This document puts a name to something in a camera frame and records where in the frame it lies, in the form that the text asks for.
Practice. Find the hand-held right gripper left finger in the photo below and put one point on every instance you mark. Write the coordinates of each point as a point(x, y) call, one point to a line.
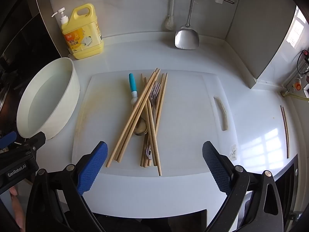
point(93, 169)

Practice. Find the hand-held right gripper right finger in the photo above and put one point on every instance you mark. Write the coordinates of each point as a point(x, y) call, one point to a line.
point(217, 169)

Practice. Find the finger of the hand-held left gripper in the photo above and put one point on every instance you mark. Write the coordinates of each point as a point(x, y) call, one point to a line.
point(33, 140)
point(8, 138)

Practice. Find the white round bowl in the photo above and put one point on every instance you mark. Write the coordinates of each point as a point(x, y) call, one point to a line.
point(48, 96)

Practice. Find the pile of wooden chopsticks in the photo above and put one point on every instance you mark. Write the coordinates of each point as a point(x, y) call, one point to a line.
point(134, 118)

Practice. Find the steel fork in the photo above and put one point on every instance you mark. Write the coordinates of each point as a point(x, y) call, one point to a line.
point(154, 94)

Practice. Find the person's left hand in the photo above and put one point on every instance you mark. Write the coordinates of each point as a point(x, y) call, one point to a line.
point(18, 207)

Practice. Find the white plastic cutting board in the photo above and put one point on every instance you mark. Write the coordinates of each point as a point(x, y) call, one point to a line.
point(188, 125)

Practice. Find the dark brown chopstick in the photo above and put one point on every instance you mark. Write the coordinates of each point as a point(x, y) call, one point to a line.
point(284, 123)

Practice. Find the black glass cooktop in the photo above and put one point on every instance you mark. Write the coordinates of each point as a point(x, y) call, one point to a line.
point(29, 36)

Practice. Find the yellow dish soap bottle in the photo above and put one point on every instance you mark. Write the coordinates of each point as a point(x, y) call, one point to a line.
point(82, 36)

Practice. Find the grey gas valve orange knob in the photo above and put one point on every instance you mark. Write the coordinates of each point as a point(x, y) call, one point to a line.
point(295, 82)

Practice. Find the steel spatula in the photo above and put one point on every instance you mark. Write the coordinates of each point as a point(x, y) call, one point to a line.
point(187, 38)

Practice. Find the white bottle brush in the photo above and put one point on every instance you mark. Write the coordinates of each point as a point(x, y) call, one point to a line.
point(170, 22)

